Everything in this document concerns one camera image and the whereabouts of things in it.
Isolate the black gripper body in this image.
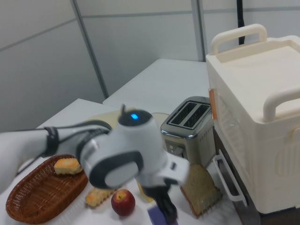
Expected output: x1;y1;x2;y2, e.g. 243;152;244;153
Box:
143;178;175;208

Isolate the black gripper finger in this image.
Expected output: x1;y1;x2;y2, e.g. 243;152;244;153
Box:
156;196;178;224

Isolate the purple cube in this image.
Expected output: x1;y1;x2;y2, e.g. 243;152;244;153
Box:
147;202;170;225

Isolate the yellow cube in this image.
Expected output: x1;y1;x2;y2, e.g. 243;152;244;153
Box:
136;180;154;203

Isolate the red apple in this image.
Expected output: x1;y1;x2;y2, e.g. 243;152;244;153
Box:
111;188;136;217

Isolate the brown bread slice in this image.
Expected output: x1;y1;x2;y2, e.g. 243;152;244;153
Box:
179;163;223;218

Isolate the long toasted bread roll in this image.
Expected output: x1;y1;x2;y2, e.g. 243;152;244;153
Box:
84;187;119;208

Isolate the silver two-slot toaster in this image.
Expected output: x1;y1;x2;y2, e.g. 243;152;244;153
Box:
160;96;215;169

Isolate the cream lidded small bin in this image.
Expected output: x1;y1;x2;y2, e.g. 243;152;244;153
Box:
150;112;171;124

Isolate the dark brown cabinet base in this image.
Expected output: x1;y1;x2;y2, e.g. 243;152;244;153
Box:
212;127;300;225

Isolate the cream open plastic box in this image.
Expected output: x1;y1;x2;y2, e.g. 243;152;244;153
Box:
86;110;124;128

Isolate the short toasted bread roll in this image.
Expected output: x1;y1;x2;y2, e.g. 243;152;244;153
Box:
54;158;83;176

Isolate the orange cabinet door latch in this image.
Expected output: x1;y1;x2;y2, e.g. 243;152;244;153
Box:
208;88;218;120

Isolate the brown wicker basket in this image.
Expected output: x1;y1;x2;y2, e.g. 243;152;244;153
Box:
5;154;90;225

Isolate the black background pole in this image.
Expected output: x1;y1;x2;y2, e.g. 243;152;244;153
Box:
235;0;247;45

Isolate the small metal wire stand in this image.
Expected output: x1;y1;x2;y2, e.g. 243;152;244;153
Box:
198;196;222;214

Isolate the white drawer handle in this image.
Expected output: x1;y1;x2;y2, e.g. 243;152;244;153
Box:
212;155;248;207

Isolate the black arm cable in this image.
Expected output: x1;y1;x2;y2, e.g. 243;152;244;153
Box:
15;104;127;175

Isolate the cream toy cabinet with handles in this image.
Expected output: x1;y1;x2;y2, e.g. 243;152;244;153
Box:
205;23;300;215

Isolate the grey partition post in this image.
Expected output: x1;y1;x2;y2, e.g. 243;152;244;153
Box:
192;0;210;63
69;0;110;100

